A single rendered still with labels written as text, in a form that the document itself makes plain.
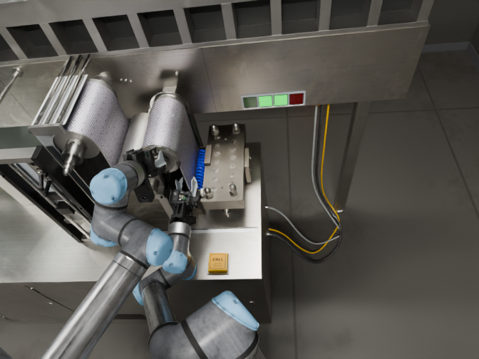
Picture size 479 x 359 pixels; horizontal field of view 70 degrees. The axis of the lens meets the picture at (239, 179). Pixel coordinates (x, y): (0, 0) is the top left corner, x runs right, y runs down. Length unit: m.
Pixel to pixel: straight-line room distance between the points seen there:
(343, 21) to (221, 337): 1.03
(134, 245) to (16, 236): 1.02
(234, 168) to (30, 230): 0.92
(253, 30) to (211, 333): 0.94
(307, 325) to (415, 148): 1.56
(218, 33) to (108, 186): 0.70
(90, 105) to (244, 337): 0.86
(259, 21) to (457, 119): 2.25
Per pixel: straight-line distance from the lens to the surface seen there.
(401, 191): 2.63
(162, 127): 1.19
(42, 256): 1.63
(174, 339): 0.84
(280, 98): 1.38
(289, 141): 2.82
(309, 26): 1.26
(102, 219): 0.87
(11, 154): 1.17
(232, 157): 1.41
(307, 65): 1.30
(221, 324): 0.82
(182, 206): 1.15
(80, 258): 1.53
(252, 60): 1.28
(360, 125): 1.79
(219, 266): 1.28
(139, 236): 0.80
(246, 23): 1.29
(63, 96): 1.25
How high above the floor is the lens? 2.10
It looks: 54 degrees down
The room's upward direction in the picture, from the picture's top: 12 degrees counter-clockwise
